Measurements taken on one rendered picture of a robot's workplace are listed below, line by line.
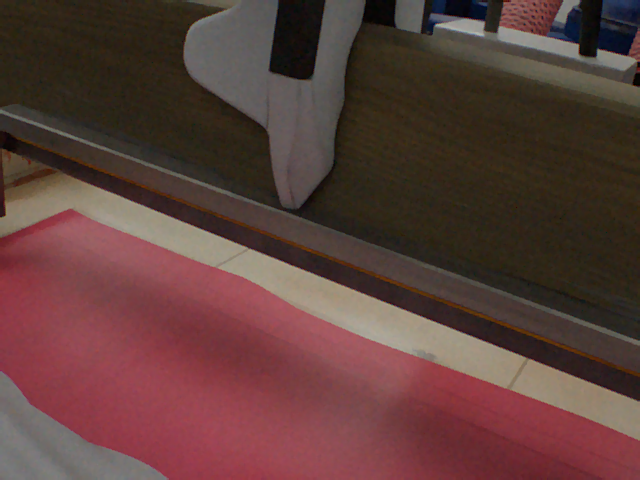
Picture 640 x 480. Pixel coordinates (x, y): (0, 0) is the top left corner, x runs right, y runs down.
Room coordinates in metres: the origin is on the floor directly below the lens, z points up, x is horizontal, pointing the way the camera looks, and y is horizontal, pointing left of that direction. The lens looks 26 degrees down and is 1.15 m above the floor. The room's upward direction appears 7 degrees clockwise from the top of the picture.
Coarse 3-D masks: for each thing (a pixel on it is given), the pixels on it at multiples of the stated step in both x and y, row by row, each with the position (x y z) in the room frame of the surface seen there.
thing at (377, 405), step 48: (336, 384) 0.25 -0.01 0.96; (384, 384) 0.26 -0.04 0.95; (432, 384) 0.26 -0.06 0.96; (480, 384) 0.27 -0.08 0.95; (288, 432) 0.22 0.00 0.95; (336, 432) 0.22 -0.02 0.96; (384, 432) 0.23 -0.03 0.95; (432, 432) 0.23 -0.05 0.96; (480, 432) 0.23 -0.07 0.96; (528, 432) 0.24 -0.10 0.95; (576, 432) 0.24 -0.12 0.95
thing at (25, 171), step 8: (8, 152) 0.41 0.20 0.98; (8, 160) 0.41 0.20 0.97; (16, 160) 0.41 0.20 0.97; (24, 160) 0.42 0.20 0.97; (8, 168) 0.41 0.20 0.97; (16, 168) 0.41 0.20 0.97; (24, 168) 0.42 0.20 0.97; (32, 168) 0.42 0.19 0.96; (40, 168) 0.43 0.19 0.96; (48, 168) 0.44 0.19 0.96; (8, 176) 0.41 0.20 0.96; (16, 176) 0.41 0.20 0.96; (24, 176) 0.42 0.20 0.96; (32, 176) 0.42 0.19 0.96; (40, 176) 0.43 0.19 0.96; (8, 184) 0.41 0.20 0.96; (16, 184) 0.41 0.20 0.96
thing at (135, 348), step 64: (0, 256) 0.32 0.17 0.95; (64, 256) 0.33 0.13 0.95; (128, 256) 0.34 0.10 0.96; (0, 320) 0.26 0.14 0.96; (64, 320) 0.27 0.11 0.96; (128, 320) 0.28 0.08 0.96; (192, 320) 0.29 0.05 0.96; (256, 320) 0.30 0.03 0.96; (320, 320) 0.30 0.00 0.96; (64, 384) 0.23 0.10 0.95; (128, 384) 0.23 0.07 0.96; (192, 384) 0.24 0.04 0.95; (256, 384) 0.25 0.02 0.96; (128, 448) 0.20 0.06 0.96; (192, 448) 0.20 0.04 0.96
